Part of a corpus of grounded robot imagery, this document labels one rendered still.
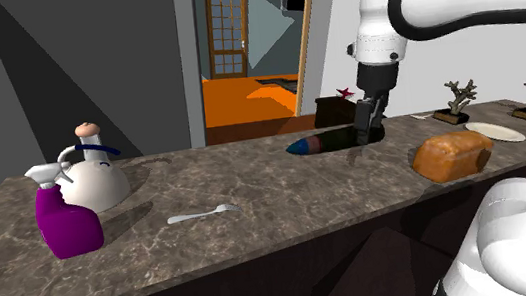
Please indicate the wooden glazed door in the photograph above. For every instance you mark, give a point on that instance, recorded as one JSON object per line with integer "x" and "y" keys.
{"x": 229, "y": 33}

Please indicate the silver fork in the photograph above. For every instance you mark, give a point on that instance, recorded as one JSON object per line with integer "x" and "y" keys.
{"x": 196, "y": 215}

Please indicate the blue tipped dark oblong object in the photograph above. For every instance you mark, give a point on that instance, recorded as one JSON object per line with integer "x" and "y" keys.
{"x": 304, "y": 146}

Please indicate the dark brown cabinet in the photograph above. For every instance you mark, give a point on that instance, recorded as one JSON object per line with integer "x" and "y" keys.
{"x": 332, "y": 110}

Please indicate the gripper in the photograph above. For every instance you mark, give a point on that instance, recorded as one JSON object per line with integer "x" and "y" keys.
{"x": 376, "y": 79}

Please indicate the white jug with cork stopper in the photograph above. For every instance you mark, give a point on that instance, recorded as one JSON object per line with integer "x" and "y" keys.
{"x": 95, "y": 184}

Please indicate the purple spray bottle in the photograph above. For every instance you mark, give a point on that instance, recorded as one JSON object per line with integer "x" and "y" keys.
{"x": 67, "y": 222}

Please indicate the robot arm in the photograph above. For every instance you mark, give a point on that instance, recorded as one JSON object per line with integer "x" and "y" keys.
{"x": 444, "y": 6}

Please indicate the dark floor rug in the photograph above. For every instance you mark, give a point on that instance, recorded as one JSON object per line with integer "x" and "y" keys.
{"x": 281, "y": 84}

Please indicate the white plate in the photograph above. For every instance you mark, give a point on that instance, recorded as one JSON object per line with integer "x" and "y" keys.
{"x": 496, "y": 131}

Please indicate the brown bread loaf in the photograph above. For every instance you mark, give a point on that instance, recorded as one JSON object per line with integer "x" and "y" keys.
{"x": 450, "y": 155}

